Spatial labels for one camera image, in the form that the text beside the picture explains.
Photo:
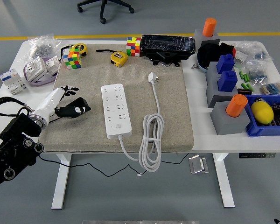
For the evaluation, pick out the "blue block with knob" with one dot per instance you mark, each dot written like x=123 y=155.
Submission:
x=227 y=81
x=225 y=64

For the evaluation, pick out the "small-tiled colourful puzzle cube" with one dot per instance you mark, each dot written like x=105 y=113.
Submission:
x=133 y=46

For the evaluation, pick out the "white power strip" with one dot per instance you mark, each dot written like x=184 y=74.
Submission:
x=114 y=112

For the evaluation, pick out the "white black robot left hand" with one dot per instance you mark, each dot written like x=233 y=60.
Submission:
x=49 y=101

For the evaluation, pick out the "white table leg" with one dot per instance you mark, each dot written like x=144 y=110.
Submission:
x=225 y=182
x=60 y=182

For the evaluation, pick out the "silver metal bracket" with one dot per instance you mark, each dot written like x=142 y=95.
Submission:
x=197 y=164

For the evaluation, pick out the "black table control panel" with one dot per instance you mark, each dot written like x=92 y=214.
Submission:
x=256 y=155

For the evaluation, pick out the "grey block with round hole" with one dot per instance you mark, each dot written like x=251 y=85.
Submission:
x=228 y=126
x=198 y=36

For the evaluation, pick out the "clear bag of small parts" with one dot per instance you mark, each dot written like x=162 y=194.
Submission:
x=252 y=50

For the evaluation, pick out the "green battery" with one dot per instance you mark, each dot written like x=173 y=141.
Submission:
x=250 y=87
x=241 y=75
x=244 y=85
x=245 y=77

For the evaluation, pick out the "small metal fitting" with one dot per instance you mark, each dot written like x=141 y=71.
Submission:
x=195 y=66

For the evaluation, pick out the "yellow lemon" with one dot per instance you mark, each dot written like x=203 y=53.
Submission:
x=262 y=113

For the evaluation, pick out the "black cloth bundle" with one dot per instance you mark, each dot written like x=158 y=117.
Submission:
x=210 y=52

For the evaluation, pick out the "purple oval tray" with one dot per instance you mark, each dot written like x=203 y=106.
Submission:
x=38 y=84

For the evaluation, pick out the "grey-brown fabric mat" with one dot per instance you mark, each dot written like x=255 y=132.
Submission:
x=168 y=105

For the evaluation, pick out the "white circuit breaker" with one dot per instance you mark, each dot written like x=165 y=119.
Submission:
x=12 y=81

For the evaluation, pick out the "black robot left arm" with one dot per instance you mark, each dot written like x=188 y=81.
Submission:
x=14 y=140

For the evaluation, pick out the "blue plastic bin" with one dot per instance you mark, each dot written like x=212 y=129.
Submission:
x=266 y=131

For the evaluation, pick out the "large-tiled colourful puzzle cube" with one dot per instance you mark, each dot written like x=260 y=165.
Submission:
x=72 y=59

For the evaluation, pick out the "clear bag of blue parts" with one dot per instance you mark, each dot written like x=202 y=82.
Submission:
x=257 y=73

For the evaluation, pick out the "grey stepped block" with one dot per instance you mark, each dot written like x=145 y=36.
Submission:
x=212 y=93

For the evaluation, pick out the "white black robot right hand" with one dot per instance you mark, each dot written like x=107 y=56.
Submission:
x=277 y=221

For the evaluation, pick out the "small black box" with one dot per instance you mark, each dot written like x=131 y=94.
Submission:
x=244 y=91

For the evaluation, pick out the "orange cylinder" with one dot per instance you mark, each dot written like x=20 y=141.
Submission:
x=209 y=28
x=235 y=106

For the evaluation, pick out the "clear bag of resistors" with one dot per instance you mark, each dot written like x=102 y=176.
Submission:
x=274 y=88

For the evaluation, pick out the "black power adapter plug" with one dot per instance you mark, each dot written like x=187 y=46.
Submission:
x=80 y=102

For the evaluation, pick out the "clear bag of metal screws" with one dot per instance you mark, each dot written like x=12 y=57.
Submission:
x=40 y=47

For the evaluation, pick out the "white wall socket panel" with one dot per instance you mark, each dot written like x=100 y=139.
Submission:
x=35 y=68
x=52 y=65

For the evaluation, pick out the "black device in plastic wrap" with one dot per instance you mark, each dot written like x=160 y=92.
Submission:
x=165 y=45

